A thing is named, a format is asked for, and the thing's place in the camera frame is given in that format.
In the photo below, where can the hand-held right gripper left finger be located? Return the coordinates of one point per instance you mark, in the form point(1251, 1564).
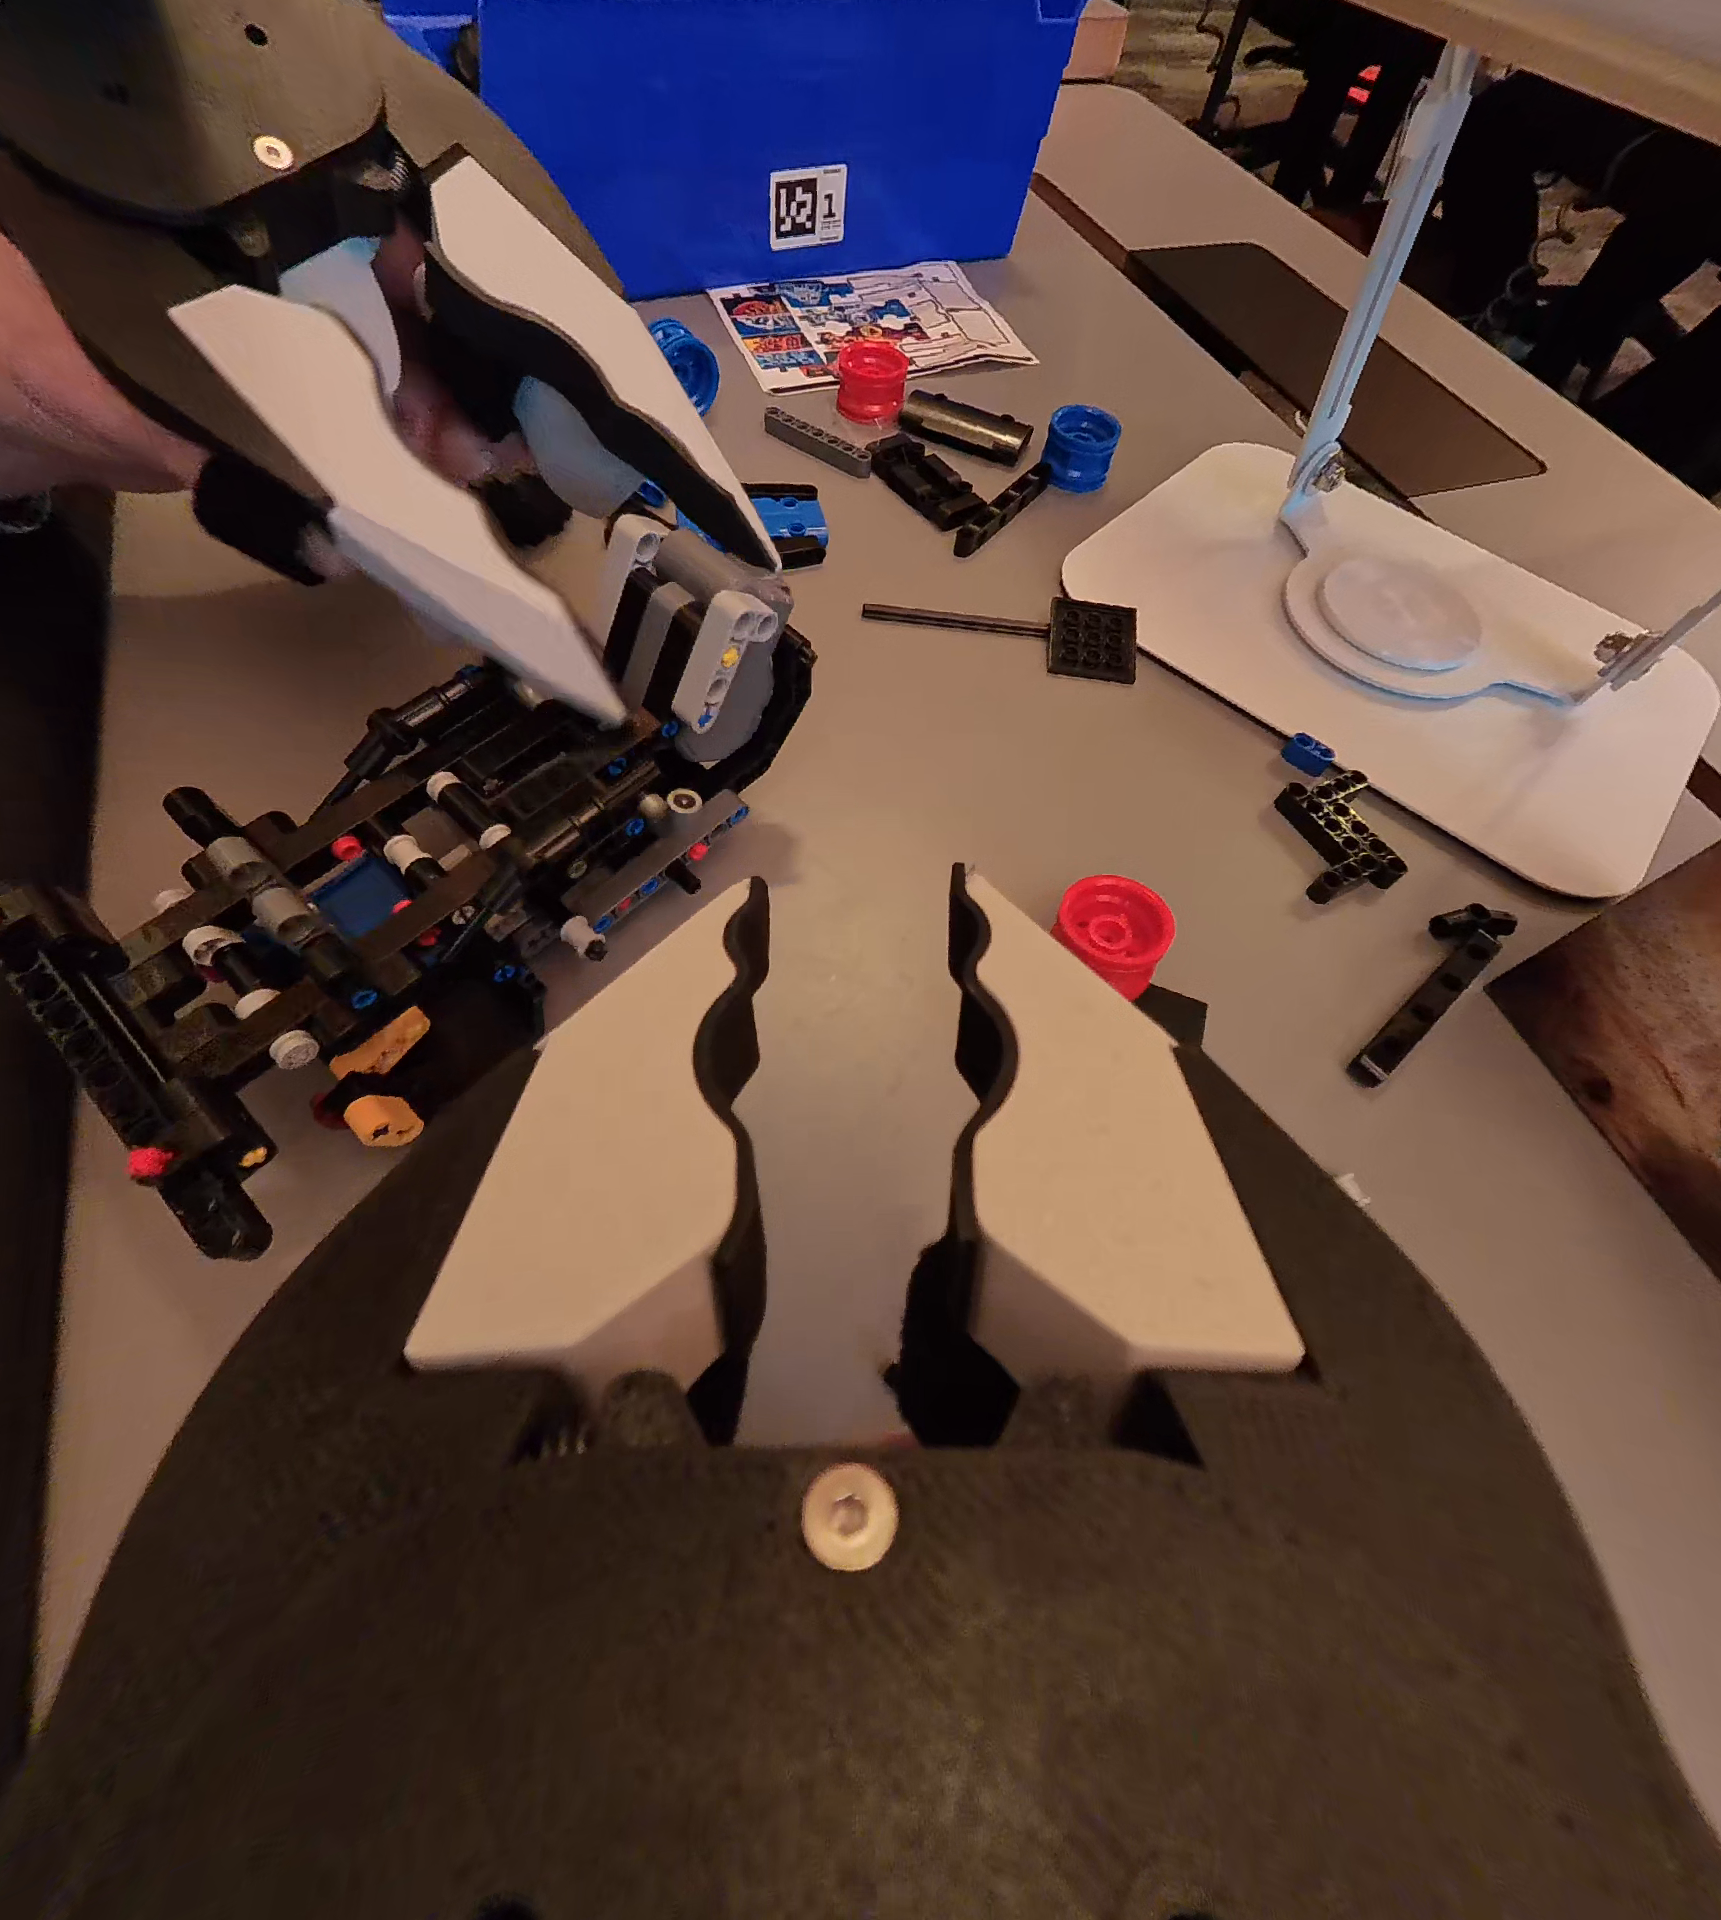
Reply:
point(590, 1201)

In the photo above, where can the small blue connector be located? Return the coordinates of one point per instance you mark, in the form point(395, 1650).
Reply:
point(1308, 753)

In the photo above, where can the black flat square panel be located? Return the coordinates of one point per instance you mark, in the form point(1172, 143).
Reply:
point(1174, 1020)

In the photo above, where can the person's left hand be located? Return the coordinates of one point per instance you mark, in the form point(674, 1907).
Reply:
point(5, 374)

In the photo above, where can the long black beam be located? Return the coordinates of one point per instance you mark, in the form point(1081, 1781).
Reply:
point(1005, 511)
point(1428, 998)

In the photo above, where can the black L-shaped beam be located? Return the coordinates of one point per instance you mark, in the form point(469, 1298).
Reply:
point(1317, 803)

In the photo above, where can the blue wheel rim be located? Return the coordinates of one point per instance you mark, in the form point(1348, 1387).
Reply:
point(1084, 448)
point(684, 368)

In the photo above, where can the black grid plate on axle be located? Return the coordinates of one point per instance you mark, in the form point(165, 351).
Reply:
point(1092, 640)

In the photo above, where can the blue flat panel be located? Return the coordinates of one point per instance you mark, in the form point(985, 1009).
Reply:
point(796, 518)

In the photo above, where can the toy truck chassis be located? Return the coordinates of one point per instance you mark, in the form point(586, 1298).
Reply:
point(500, 780)

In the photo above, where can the blue storage bin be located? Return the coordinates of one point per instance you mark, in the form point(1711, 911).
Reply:
point(724, 91)

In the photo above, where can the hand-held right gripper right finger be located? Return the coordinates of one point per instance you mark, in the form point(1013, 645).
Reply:
point(1131, 1201)

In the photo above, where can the grey holed beam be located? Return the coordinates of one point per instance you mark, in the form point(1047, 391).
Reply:
point(819, 440)

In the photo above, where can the white book stand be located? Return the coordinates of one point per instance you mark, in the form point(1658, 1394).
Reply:
point(1204, 571)

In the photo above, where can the monster truck toy box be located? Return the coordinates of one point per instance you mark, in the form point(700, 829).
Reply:
point(1625, 1051)

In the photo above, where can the grey desk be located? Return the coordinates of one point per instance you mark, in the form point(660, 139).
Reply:
point(951, 751)

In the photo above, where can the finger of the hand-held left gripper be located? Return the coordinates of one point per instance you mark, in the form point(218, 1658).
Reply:
point(395, 524)
point(561, 301)

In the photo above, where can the red wheel rim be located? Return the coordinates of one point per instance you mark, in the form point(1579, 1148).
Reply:
point(870, 380)
point(1112, 938)

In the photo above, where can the black beam frame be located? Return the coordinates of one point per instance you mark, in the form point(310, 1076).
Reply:
point(927, 481)

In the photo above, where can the printed sticker sheet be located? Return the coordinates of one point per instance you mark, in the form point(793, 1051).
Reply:
point(934, 323)

